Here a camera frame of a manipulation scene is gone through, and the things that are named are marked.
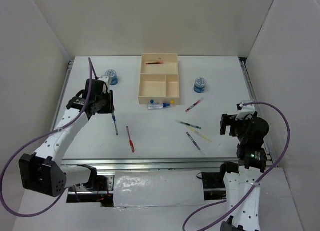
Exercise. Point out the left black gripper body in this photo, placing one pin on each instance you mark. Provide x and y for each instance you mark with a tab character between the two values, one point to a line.
104	103

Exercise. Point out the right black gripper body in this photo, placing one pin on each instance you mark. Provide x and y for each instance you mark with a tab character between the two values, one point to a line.
240	126

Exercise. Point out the yellow gel pen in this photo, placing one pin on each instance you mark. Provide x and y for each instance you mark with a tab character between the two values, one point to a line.
199	134

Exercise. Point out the magenta gel pen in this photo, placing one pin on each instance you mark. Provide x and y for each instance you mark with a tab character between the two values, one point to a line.
194	105

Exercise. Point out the purple gel pen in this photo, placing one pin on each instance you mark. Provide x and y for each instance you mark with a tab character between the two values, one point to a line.
195	144

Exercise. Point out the red capped pen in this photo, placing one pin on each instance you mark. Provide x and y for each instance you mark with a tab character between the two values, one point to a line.
130	140

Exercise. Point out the green gel pen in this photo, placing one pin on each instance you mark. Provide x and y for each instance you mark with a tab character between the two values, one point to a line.
188	124

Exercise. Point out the red gel pen clear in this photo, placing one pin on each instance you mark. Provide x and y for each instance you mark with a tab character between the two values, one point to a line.
154	63

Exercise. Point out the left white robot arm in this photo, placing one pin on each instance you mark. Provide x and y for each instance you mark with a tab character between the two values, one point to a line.
42	171

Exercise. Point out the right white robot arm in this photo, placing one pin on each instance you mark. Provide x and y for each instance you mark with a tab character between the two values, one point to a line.
240	179

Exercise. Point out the clear pushpin case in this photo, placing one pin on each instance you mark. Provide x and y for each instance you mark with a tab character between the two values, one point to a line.
159	106

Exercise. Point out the cream wooden organizer box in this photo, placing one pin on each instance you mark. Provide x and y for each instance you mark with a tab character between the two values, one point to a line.
160	83

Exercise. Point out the white foil front panel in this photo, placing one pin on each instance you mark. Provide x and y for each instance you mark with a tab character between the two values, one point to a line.
158	189

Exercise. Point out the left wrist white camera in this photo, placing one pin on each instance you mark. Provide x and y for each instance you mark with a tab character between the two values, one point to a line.
107	80

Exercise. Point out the wrist white camera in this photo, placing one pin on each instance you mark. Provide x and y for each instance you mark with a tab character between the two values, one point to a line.
245	108
107	80

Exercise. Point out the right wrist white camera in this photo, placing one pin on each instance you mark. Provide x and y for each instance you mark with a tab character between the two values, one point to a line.
245	108

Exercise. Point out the aluminium front rail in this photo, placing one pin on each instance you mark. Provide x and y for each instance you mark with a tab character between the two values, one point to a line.
158	164

